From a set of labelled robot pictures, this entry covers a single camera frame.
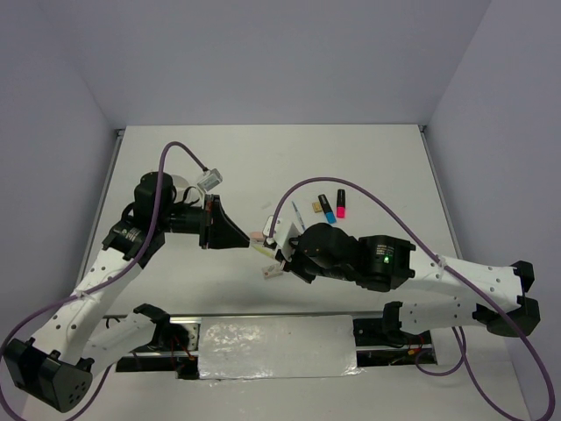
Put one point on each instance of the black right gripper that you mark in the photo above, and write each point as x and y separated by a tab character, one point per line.
292	265

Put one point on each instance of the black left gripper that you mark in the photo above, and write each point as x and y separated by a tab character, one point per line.
216	228

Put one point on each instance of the yellow clear pen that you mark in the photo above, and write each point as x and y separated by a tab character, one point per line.
269	253

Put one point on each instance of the blue clear pen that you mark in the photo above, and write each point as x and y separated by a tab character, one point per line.
298	216

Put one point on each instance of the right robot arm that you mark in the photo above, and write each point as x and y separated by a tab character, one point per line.
472	294

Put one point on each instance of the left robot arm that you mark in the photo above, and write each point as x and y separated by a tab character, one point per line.
58	363

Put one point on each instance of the white staple box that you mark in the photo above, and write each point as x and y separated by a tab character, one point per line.
272	271

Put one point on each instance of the white round container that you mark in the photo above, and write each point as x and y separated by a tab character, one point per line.
183	189

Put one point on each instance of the blue capped black highlighter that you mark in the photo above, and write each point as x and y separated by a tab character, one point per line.
326	208

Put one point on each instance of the pink capped black highlighter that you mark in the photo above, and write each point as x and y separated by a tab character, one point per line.
341	204

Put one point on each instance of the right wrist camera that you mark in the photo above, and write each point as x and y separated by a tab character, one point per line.
278	233

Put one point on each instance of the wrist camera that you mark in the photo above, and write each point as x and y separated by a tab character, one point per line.
278	233
209	179

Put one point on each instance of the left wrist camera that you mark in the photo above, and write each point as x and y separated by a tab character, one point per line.
209	179

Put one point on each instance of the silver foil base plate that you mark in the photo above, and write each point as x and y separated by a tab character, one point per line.
276	347

